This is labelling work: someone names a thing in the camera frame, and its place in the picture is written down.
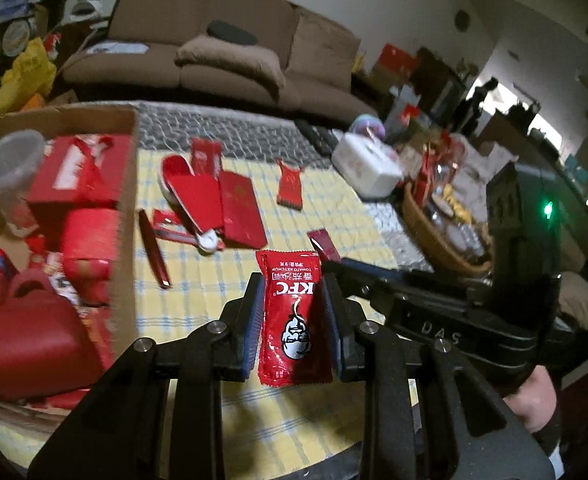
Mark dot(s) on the white tissue box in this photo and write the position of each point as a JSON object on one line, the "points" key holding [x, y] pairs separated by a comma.
{"points": [[369, 165]]}

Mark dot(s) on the red square tin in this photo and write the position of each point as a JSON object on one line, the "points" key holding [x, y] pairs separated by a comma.
{"points": [[88, 240]]}

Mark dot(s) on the black remote control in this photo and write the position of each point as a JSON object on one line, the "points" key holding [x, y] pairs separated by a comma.
{"points": [[319, 135]]}

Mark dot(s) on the brown sofa cushion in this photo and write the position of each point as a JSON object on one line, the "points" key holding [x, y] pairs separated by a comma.
{"points": [[228, 60]]}

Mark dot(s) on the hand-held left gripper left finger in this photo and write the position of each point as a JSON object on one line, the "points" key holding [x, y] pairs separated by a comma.
{"points": [[254, 325]]}

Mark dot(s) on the person's right hand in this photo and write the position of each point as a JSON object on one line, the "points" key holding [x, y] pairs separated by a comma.
{"points": [[529, 400]]}

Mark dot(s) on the red fringed card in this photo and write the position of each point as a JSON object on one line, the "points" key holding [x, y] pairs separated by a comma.
{"points": [[290, 185]]}

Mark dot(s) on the black sofa pouch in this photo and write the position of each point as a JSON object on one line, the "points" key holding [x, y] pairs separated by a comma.
{"points": [[231, 32]]}

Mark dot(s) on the wicker basket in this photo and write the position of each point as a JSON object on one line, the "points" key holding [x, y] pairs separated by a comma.
{"points": [[439, 245]]}

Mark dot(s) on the red bag-shaped gift box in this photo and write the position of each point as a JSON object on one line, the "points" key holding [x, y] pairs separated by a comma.
{"points": [[38, 350]]}

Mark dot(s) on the white spoon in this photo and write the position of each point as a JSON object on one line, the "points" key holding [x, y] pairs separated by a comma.
{"points": [[208, 241]]}

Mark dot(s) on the brown sofa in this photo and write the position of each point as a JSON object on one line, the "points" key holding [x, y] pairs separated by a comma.
{"points": [[148, 15]]}

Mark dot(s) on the red snack packet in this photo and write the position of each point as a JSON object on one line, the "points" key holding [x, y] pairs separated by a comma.
{"points": [[206, 157]]}

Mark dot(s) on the purple round container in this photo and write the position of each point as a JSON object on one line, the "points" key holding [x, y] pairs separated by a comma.
{"points": [[369, 125]]}

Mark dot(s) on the red carton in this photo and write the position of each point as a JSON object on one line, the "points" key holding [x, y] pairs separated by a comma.
{"points": [[394, 62]]}

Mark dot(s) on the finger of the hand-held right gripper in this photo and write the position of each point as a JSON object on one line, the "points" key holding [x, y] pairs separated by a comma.
{"points": [[364, 277]]}

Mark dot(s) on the yellow plastic bag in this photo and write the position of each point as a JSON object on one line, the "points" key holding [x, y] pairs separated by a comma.
{"points": [[23, 75]]}

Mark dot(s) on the grey pebble-pattern table cover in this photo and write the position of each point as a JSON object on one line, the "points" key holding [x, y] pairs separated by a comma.
{"points": [[198, 120]]}

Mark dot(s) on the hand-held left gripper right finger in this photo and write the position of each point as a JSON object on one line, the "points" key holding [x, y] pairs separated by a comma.
{"points": [[331, 330]]}

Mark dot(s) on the red ketchup packet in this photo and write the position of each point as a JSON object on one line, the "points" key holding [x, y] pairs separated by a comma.
{"points": [[166, 216], [289, 310], [173, 233]]}

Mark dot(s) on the brown cardboard box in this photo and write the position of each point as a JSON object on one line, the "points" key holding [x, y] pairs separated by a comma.
{"points": [[123, 260]]}

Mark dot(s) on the red ribbon gift box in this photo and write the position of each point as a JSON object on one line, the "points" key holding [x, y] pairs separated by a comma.
{"points": [[73, 175]]}

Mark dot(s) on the large red envelope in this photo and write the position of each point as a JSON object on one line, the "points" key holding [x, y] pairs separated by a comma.
{"points": [[241, 210]]}

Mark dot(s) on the red pen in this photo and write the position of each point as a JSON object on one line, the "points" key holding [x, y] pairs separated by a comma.
{"points": [[153, 255]]}

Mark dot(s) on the clear plastic cup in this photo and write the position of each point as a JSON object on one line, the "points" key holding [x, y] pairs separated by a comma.
{"points": [[11, 165]]}

